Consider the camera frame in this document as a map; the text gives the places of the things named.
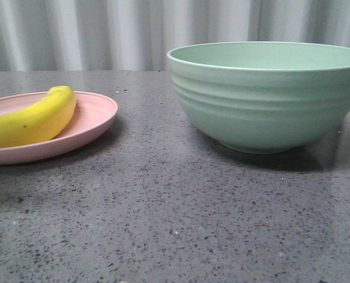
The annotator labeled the yellow banana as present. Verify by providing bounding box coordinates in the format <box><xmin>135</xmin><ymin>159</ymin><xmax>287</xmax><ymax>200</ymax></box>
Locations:
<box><xmin>0</xmin><ymin>85</ymin><xmax>77</xmax><ymax>148</ymax></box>

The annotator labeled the pink plate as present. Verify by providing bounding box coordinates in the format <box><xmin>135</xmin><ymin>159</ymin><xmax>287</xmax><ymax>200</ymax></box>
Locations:
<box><xmin>0</xmin><ymin>91</ymin><xmax>118</xmax><ymax>165</ymax></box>

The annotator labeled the green ribbed bowl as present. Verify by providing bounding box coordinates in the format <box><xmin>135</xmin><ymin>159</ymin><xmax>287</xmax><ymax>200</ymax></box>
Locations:
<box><xmin>167</xmin><ymin>41</ymin><xmax>350</xmax><ymax>154</ymax></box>

